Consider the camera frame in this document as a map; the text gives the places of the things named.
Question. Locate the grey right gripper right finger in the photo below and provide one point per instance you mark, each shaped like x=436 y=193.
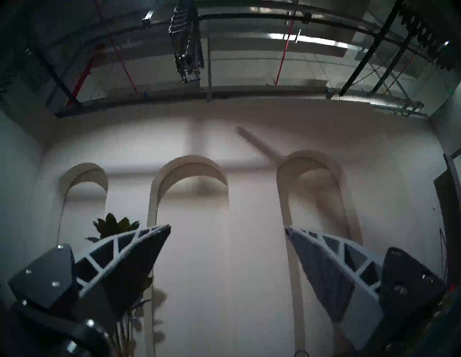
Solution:
x=345 y=288

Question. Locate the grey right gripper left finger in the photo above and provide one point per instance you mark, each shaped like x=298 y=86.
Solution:
x=108 y=273

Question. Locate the tall dark potted plant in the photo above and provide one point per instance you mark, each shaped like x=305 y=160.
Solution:
x=113 y=225

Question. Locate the dark brown door leaf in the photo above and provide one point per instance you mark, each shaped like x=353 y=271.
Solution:
x=452 y=216

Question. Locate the red ceiling pipe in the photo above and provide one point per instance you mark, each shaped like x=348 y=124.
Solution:
x=284 y=54

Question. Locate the black ceiling scissor lift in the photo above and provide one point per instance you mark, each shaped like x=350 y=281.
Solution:
x=185 y=43
x=428 y=32

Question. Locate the linear ceiling light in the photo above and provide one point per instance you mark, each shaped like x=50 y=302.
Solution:
x=309 y=39

